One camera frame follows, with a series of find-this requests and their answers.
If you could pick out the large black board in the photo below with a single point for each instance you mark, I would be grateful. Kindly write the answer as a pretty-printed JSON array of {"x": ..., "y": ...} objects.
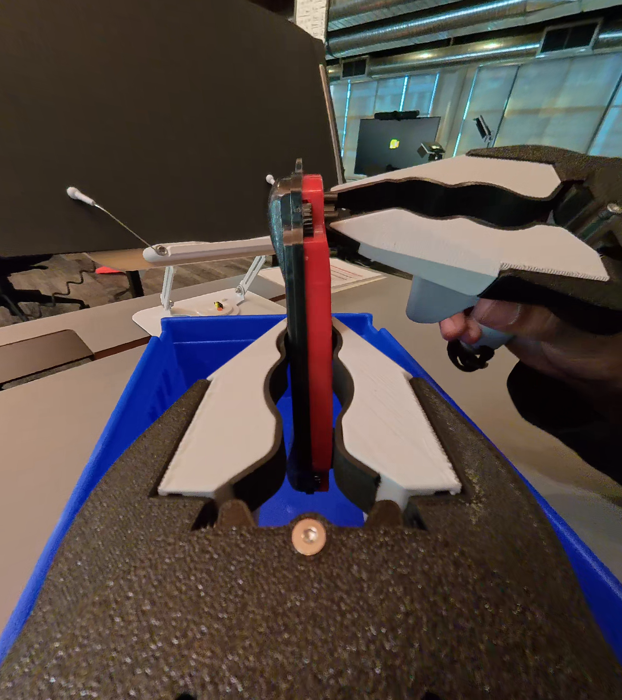
[{"x": 125, "y": 109}]

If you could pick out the dark desk flap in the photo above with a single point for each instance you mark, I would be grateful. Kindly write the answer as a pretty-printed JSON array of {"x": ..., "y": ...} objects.
[{"x": 15, "y": 361}]

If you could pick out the black tripod light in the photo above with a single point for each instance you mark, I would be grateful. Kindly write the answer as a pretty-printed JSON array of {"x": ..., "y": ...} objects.
[{"x": 483, "y": 128}]

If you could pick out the camera on tripod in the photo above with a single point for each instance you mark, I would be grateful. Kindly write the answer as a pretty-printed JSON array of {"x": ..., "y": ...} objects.
[{"x": 431, "y": 150}]

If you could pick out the blue plastic bin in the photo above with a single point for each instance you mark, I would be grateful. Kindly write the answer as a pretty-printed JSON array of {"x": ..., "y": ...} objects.
[{"x": 201, "y": 350}]

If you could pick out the white laptop stand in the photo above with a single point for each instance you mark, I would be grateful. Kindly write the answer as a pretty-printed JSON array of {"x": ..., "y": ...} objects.
[{"x": 207, "y": 250}]

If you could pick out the paper sheet in plastic sleeve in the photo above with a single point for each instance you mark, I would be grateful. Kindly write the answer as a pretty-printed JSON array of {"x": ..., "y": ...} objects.
[{"x": 349, "y": 276}]

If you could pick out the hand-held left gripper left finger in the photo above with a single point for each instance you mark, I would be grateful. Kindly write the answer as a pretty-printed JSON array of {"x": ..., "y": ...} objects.
[{"x": 223, "y": 432}]

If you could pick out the silver ventilation duct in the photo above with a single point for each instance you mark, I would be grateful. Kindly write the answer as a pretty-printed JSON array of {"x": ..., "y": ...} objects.
[{"x": 453, "y": 16}]

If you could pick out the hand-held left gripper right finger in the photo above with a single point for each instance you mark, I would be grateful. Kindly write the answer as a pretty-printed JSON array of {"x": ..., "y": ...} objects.
[{"x": 398, "y": 432}]

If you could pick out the white vent grille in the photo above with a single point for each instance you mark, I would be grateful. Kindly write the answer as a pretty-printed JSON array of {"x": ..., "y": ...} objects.
[{"x": 568, "y": 38}]

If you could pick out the person's right forearm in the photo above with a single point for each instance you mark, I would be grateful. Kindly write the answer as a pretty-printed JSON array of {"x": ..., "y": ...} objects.
[{"x": 606, "y": 437}]

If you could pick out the red handheld game toy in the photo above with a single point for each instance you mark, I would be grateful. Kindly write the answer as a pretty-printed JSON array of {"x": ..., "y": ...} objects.
[{"x": 316, "y": 328}]

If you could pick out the large black monitor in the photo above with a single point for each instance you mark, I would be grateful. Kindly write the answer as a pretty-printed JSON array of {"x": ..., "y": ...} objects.
[{"x": 387, "y": 147}]

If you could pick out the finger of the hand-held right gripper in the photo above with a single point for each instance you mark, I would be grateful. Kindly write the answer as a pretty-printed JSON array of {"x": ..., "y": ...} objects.
[
  {"x": 480, "y": 172},
  {"x": 442, "y": 243}
]

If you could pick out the person's right hand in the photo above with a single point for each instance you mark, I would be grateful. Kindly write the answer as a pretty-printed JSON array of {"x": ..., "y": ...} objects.
[{"x": 551, "y": 339}]

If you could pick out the white paper wall list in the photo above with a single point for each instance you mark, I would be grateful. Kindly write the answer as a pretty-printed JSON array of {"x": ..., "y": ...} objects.
[{"x": 311, "y": 16}]

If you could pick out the red floor marker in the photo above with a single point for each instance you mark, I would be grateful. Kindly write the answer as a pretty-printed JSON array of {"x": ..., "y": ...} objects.
[{"x": 107, "y": 269}]

